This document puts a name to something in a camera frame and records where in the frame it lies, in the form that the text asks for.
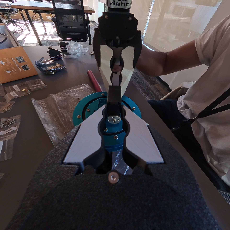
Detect orange cardboard box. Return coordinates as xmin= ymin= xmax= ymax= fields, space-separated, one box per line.
xmin=0 ymin=23 xmax=38 ymax=84

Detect beige roller blind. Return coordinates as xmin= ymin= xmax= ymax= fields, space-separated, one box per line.
xmin=144 ymin=0 xmax=223 ymax=54

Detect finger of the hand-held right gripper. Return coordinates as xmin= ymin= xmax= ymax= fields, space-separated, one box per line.
xmin=118 ymin=46 xmax=135 ymax=97
xmin=99 ymin=45 xmax=117 ymax=90

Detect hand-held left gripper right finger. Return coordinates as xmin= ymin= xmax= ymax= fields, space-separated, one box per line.
xmin=121 ymin=105 xmax=165 ymax=170

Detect person's right forearm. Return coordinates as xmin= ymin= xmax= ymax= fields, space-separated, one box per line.
xmin=163 ymin=40 xmax=204 ymax=77

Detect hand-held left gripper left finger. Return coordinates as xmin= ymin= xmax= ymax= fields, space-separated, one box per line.
xmin=63 ymin=105 xmax=110 ymax=170

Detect person's white shirt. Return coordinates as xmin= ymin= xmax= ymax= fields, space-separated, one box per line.
xmin=177 ymin=16 xmax=230 ymax=182

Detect black office chair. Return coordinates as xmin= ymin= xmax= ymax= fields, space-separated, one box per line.
xmin=51 ymin=0 xmax=92 ymax=46

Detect blue round turntable base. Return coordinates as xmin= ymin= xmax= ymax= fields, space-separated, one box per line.
xmin=73 ymin=92 xmax=142 ymax=155

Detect person's right hand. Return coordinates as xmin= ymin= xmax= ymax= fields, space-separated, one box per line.
xmin=113 ymin=45 xmax=167 ymax=77

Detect black servo motor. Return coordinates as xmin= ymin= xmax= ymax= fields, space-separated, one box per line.
xmin=106 ymin=86 xmax=126 ymax=126

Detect person's dark pants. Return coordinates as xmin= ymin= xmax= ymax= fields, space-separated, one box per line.
xmin=147 ymin=99 xmax=230 ymax=193

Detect large clear plastic bag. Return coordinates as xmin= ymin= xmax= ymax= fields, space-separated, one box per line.
xmin=31 ymin=84 xmax=134 ymax=175

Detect group of small screw bags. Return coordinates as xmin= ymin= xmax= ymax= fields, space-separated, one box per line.
xmin=0 ymin=79 xmax=47 ymax=180

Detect dark antistatic bag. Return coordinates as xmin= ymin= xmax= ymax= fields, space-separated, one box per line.
xmin=35 ymin=57 xmax=67 ymax=74

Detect wood-edged table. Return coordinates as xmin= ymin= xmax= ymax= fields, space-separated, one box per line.
xmin=10 ymin=0 xmax=95 ymax=46

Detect crumpled clear plastic wrap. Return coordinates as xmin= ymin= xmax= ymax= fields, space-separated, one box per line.
xmin=66 ymin=40 xmax=90 ymax=55

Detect black servo with striped wire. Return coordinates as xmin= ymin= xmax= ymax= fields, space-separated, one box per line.
xmin=59 ymin=39 xmax=69 ymax=52
xmin=47 ymin=46 xmax=63 ymax=60

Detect grey mesh chair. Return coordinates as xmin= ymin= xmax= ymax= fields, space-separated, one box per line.
xmin=210 ymin=180 xmax=230 ymax=205

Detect grey desk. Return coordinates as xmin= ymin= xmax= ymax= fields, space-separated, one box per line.
xmin=0 ymin=45 xmax=230 ymax=230

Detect red metal cylinder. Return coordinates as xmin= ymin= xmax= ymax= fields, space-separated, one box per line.
xmin=87 ymin=70 xmax=103 ymax=92

